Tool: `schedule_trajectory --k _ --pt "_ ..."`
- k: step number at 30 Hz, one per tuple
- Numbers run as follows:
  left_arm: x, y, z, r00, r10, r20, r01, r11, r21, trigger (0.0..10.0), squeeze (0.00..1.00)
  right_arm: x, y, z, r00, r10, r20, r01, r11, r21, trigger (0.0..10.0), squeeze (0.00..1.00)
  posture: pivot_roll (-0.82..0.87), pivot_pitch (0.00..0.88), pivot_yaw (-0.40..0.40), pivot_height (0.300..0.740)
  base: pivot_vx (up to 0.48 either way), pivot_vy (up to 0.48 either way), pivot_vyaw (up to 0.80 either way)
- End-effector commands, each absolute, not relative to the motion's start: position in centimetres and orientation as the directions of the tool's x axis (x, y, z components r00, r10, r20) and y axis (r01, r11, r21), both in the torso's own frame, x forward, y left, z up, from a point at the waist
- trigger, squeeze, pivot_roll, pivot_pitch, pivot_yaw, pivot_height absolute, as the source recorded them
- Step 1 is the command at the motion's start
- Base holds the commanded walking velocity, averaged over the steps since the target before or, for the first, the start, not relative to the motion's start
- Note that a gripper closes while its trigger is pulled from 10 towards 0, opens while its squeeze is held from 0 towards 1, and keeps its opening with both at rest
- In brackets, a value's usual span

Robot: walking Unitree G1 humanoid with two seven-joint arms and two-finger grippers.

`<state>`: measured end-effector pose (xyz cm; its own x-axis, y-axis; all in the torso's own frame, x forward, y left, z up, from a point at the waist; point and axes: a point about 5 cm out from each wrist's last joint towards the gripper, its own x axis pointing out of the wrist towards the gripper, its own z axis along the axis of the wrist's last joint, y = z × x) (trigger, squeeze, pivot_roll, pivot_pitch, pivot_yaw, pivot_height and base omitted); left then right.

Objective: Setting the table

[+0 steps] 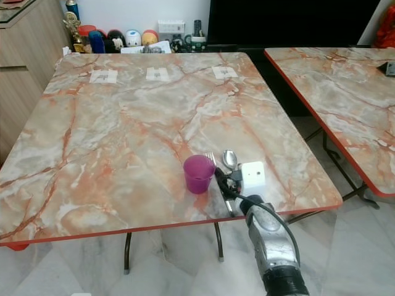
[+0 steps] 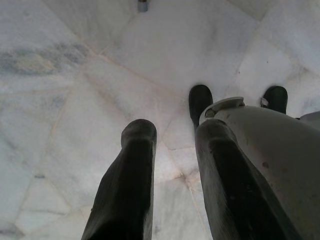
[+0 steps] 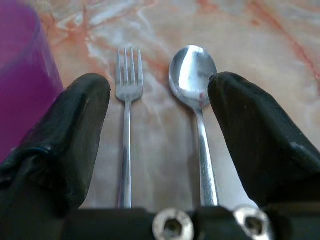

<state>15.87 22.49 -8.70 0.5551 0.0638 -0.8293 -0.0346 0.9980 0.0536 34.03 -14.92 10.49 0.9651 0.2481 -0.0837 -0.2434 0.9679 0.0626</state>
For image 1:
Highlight silver metal spoon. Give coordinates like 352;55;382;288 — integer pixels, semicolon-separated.
222;149;239;218

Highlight purple plastic cup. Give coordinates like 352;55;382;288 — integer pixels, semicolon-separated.
183;154;217;195

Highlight silver metal fork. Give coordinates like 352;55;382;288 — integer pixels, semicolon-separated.
206;152;235;218

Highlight white paper label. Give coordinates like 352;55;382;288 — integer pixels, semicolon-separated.
89;68;119;84
146;67;172;82
212;65;239;80

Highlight large marble top table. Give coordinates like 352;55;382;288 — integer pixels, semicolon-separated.
0;52;344;274

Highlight marble top side table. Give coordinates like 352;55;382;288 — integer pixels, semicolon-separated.
264;47;395;224

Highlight green mug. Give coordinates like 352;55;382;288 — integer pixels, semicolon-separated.
185;35;208;53

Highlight white paper sheets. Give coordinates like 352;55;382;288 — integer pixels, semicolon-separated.
120;40;173;55

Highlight orange round figurine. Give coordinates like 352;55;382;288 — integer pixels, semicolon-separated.
141;28;159;47

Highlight black television screen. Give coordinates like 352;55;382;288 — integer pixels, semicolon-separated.
207;0;381;48

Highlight red plastic stool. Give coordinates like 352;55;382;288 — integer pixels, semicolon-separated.
5;242;31;252

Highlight white round figurine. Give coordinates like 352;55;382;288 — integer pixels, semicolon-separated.
124;28;142;49

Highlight black and white figurine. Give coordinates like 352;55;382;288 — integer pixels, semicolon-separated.
106;28;126;54

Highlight light wooden cabinet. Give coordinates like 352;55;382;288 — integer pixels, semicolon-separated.
0;0;72;165

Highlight red lidded jar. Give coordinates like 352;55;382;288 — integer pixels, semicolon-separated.
77;24;98;54

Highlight red hanging decoration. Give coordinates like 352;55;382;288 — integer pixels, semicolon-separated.
373;5;395;49

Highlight golden trophy figure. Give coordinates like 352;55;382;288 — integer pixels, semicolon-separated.
62;12;85;54

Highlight blue bottle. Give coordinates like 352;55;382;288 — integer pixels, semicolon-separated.
65;0;80;21

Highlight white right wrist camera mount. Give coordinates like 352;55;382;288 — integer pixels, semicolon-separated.
241;161;268;199

